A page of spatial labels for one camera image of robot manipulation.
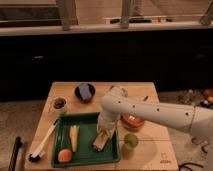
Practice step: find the white dish brush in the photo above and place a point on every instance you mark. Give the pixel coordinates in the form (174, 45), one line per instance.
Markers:
(38, 153)

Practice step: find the green plastic tray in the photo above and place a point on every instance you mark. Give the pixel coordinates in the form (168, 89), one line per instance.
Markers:
(85, 154)

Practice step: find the black bowl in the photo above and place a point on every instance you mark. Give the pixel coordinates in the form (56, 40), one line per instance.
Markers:
(92, 90)

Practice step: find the orange bowl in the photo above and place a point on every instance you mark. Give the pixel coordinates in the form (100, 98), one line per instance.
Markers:
(132, 121)

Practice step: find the yellow corn cob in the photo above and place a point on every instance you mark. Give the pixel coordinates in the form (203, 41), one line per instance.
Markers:
(74, 131)

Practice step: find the light green cup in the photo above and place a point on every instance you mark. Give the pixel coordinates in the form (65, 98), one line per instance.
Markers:
(130, 141)

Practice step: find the blue sponge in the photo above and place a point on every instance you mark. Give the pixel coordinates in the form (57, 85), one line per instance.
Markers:
(85, 92)

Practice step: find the black bar on floor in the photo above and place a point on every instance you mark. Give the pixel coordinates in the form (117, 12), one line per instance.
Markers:
(16, 147)

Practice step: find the wooden board eraser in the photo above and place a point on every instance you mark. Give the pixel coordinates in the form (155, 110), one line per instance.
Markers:
(100, 142)

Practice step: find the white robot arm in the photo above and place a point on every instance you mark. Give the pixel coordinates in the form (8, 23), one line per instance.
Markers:
(196, 121)

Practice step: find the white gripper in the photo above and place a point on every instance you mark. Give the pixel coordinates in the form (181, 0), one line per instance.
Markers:
(108, 131)

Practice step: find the orange fruit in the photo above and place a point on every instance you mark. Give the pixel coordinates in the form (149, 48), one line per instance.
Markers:
(64, 156)

